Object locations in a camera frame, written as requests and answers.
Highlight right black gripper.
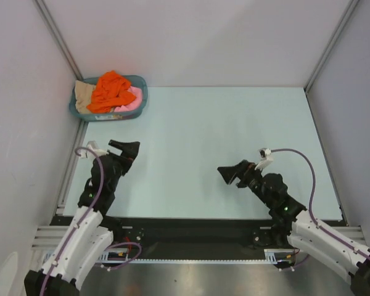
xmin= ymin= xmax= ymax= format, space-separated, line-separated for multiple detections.
xmin=217 ymin=159 xmax=273 ymax=207

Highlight orange t-shirt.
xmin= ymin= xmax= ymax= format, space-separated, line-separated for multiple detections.
xmin=88 ymin=70 xmax=136 ymax=113

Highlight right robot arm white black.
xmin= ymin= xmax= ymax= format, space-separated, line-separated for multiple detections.
xmin=217 ymin=160 xmax=370 ymax=295

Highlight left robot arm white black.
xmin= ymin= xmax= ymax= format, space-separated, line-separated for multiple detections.
xmin=24 ymin=140 xmax=142 ymax=295

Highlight pink t-shirt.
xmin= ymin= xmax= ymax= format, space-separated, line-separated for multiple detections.
xmin=113 ymin=86 xmax=143 ymax=113

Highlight beige t-shirt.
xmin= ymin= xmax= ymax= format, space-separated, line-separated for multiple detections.
xmin=75 ymin=80 xmax=96 ymax=114

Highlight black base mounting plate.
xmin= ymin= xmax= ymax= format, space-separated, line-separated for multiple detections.
xmin=49 ymin=215 xmax=349 ymax=260

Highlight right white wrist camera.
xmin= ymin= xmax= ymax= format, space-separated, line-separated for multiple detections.
xmin=255 ymin=148 xmax=274 ymax=171

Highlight white slotted cable duct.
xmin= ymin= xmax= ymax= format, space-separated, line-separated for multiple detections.
xmin=43 ymin=249 xmax=309 ymax=265

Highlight aluminium frame rail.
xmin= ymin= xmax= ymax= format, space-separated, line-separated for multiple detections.
xmin=31 ymin=226 xmax=68 ymax=250

